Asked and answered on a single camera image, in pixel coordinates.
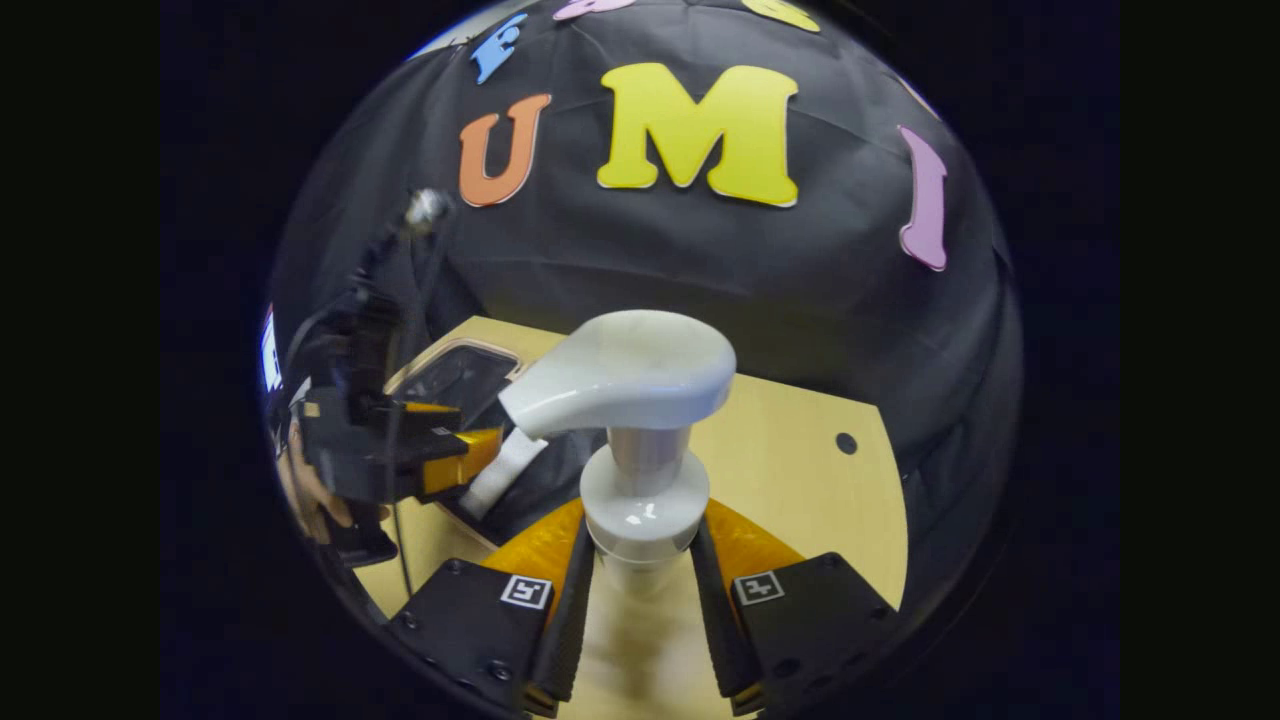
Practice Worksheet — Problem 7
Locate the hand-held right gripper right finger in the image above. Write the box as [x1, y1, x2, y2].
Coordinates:
[688, 497, 898, 716]

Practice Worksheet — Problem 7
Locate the thin black cable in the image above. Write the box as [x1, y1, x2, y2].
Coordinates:
[388, 500, 416, 599]

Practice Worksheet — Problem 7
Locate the bright white screen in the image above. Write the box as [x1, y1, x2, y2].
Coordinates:
[261, 308, 283, 393]

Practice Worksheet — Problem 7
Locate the white squeeze tube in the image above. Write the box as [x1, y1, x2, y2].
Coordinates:
[458, 428, 549, 521]

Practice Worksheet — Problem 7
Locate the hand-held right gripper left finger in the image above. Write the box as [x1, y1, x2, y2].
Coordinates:
[388, 497, 599, 717]

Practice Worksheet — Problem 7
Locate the white pump bottle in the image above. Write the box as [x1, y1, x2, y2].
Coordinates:
[497, 310, 738, 601]

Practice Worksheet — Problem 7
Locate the black backdrop cloth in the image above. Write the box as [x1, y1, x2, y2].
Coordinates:
[268, 0, 1023, 611]

